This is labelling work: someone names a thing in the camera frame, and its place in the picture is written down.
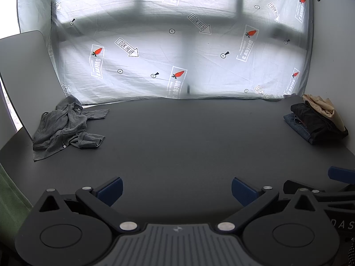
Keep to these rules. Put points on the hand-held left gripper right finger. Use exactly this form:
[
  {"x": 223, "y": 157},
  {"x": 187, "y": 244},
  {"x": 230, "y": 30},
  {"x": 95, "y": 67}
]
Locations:
[{"x": 241, "y": 191}]

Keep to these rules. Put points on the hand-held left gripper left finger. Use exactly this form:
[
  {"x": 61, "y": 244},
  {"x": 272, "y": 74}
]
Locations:
[{"x": 111, "y": 189}]

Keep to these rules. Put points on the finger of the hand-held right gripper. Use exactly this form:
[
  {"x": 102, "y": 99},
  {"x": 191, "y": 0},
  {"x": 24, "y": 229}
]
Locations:
[
  {"x": 291, "y": 185},
  {"x": 341, "y": 174}
]

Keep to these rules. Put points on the grey zip hoodie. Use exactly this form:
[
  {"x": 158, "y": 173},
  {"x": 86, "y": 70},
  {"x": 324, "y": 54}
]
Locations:
[{"x": 55, "y": 133}]

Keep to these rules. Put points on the folded blue jeans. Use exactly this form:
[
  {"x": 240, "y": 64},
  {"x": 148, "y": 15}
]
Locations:
[{"x": 298, "y": 127}]

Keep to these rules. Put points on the folded black garment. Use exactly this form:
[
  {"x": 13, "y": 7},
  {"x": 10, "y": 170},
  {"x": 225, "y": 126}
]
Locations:
[{"x": 313, "y": 119}]

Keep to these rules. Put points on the folded beige garment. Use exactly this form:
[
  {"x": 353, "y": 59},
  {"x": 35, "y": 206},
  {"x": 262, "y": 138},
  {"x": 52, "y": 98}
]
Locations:
[{"x": 319, "y": 102}]

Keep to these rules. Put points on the green cloth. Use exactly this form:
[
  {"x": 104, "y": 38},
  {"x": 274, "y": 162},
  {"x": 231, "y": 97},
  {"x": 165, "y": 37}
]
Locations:
[{"x": 11, "y": 199}]

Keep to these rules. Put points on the grey board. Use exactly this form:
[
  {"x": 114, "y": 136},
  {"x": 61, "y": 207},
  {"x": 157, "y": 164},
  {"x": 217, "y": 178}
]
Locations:
[{"x": 25, "y": 69}]

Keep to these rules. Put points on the white printed sheet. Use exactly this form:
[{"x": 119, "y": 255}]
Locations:
[{"x": 177, "y": 47}]

